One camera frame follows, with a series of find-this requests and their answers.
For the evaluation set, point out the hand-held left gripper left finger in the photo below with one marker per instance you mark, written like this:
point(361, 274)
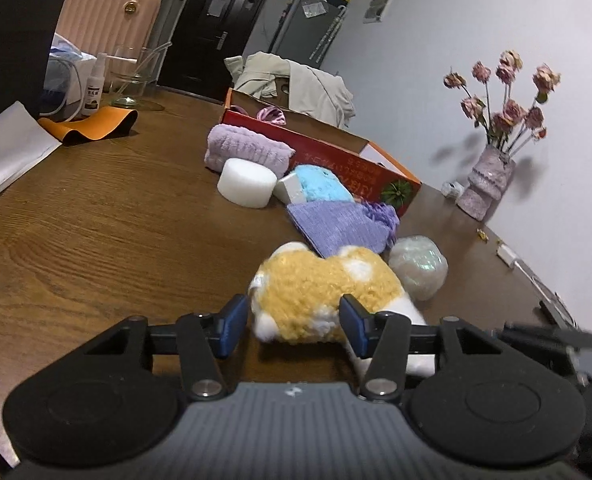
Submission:
point(233, 327)

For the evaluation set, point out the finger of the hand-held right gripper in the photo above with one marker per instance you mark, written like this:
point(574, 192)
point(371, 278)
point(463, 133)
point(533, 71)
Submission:
point(541, 336)

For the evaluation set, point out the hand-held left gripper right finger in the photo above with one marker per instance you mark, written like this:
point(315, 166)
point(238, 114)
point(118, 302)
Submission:
point(353, 327)

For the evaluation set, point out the yellow white plush toy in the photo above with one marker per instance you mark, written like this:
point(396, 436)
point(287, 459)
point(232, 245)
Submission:
point(316, 290)

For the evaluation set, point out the clear plastic bag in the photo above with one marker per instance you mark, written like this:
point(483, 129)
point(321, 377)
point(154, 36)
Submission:
point(418, 267)

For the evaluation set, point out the red cardboard box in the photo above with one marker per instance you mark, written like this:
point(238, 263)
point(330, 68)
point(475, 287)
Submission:
point(336, 165)

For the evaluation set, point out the dark phone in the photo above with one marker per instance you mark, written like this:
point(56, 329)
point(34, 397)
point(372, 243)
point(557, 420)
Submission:
point(561, 312)

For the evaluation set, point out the white charger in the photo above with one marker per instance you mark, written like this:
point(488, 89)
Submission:
point(507, 254)

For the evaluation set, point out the purple woven cloth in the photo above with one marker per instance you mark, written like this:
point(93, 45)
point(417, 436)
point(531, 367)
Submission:
point(341, 227)

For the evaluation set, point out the yellow candy wrapper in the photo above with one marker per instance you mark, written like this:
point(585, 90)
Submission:
point(483, 234)

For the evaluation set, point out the white round sponge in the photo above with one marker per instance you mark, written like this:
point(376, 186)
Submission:
point(246, 182)

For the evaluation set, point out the white foam block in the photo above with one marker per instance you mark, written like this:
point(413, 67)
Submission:
point(288, 189)

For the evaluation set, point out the pale purple vase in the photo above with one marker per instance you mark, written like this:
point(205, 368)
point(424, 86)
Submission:
point(486, 185)

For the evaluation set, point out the small white device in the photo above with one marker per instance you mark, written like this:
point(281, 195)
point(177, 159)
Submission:
point(452, 189)

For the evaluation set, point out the purple towel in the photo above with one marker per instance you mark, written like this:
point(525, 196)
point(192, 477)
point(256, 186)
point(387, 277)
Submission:
point(246, 150)

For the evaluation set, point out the dried pink flowers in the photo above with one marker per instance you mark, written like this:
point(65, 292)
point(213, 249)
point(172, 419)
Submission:
point(506, 110)

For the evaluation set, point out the brown chair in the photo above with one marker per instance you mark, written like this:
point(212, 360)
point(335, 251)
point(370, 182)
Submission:
point(283, 92)

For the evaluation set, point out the cream jacket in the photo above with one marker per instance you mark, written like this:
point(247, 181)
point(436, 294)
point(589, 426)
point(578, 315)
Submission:
point(316, 90)

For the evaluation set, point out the clear glass cup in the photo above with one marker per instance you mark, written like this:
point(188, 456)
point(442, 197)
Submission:
point(131, 75)

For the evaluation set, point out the white spray bottle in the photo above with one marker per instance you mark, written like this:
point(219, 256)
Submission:
point(93, 90)

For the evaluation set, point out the white paper sheet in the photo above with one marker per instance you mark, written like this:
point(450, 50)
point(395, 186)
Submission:
point(11, 150)

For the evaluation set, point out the dark wooden door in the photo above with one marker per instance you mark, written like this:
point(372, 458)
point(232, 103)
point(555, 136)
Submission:
point(196, 45)

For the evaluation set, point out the white folded umbrella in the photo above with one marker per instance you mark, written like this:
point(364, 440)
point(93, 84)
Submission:
point(328, 32)

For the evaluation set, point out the grey refrigerator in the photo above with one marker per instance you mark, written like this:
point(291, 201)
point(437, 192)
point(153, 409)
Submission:
point(301, 35)

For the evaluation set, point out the blue white mask pack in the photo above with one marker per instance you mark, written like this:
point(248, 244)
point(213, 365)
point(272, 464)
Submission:
point(63, 70)

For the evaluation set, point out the clear bag on refrigerator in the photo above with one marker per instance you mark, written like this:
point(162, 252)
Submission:
point(313, 9)

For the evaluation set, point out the white door notice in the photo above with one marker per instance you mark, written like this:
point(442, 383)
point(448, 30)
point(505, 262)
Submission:
point(216, 5)

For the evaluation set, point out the pink ribbed suitcase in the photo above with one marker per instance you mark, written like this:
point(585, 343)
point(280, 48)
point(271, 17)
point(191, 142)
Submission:
point(108, 15)

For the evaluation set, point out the black paper bag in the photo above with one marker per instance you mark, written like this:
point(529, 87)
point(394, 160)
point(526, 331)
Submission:
point(11, 35)

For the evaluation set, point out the white wall panel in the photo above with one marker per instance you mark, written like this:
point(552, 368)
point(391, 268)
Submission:
point(378, 6)

